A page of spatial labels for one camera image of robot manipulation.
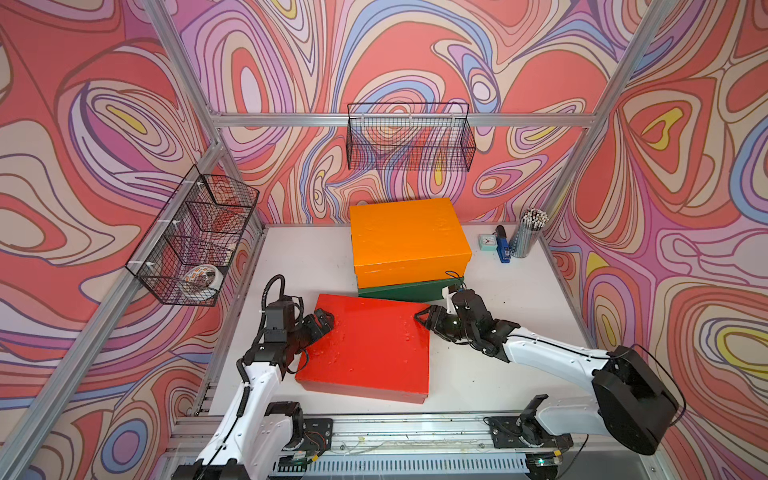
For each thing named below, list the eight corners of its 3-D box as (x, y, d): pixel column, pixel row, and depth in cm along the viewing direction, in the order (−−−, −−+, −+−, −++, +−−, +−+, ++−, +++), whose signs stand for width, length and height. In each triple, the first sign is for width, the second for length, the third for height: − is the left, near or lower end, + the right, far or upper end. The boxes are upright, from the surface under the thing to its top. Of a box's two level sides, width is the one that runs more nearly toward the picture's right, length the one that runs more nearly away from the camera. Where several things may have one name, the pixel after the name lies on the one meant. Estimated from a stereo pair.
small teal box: (480, 252, 115) (483, 245, 112) (477, 239, 119) (479, 232, 116) (495, 252, 115) (498, 245, 112) (491, 239, 119) (494, 232, 116)
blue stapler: (500, 263, 110) (505, 254, 106) (491, 234, 119) (495, 225, 116) (511, 263, 110) (515, 254, 106) (500, 234, 119) (504, 225, 116)
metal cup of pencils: (505, 259, 114) (525, 219, 98) (510, 246, 118) (529, 207, 102) (523, 265, 112) (546, 226, 96) (527, 252, 116) (549, 213, 100)
